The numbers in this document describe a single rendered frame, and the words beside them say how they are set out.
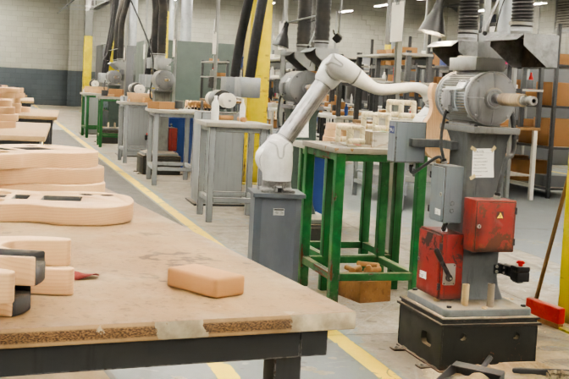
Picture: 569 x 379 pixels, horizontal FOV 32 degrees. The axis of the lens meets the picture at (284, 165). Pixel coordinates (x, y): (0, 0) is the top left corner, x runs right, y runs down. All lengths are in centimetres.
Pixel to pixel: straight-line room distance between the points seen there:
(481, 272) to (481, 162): 52
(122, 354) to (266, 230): 367
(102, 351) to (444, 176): 329
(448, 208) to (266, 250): 105
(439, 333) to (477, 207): 60
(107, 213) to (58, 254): 78
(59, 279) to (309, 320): 42
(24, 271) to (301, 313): 44
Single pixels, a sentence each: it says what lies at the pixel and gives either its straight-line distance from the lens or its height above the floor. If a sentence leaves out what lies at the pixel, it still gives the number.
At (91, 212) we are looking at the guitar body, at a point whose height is 93.
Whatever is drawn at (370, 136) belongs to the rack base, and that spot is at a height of 99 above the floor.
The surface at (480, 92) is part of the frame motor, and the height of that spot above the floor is 128.
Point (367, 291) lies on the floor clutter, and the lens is 598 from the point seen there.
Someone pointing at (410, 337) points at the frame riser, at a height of 7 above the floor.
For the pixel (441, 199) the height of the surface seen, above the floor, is 77.
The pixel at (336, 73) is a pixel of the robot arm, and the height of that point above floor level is 134.
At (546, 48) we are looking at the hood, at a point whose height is 148.
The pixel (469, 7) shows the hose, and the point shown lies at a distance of 512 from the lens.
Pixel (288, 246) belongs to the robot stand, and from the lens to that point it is 523.
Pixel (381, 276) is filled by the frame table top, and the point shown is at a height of 20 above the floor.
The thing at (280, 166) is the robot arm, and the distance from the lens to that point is 522.
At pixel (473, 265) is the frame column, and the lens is 478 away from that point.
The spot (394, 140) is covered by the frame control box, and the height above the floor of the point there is 102.
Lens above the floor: 127
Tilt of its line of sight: 5 degrees down
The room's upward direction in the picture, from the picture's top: 3 degrees clockwise
